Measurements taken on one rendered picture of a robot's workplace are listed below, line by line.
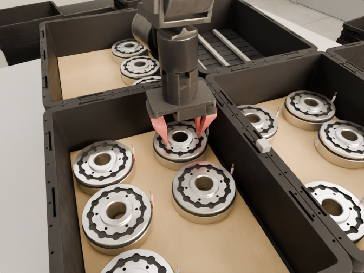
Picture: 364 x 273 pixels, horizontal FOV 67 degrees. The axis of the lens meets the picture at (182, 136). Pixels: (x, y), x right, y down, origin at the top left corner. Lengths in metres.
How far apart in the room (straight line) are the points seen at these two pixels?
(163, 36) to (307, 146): 0.36
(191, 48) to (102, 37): 0.54
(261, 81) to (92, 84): 0.41
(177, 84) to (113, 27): 0.51
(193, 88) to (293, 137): 0.27
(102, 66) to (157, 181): 0.43
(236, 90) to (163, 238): 0.34
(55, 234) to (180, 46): 0.27
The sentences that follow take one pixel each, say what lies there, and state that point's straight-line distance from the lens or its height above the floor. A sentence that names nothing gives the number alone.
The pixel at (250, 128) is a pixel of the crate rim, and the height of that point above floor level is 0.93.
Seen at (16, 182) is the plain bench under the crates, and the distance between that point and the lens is 0.76.
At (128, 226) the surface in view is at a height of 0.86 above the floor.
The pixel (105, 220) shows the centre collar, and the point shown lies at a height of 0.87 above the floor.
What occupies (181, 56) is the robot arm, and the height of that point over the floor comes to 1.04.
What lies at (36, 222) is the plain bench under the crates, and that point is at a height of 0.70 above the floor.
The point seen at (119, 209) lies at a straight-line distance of 0.45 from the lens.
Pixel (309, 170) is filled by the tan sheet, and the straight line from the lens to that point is 0.56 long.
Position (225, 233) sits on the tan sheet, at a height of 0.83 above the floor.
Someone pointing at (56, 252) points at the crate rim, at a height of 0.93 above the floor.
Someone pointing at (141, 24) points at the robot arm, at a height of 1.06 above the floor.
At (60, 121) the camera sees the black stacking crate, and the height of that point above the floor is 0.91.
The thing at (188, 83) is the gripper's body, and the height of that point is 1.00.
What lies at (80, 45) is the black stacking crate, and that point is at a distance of 0.90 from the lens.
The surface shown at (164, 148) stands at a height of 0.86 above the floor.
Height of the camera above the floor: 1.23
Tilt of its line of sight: 44 degrees down
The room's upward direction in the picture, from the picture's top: straight up
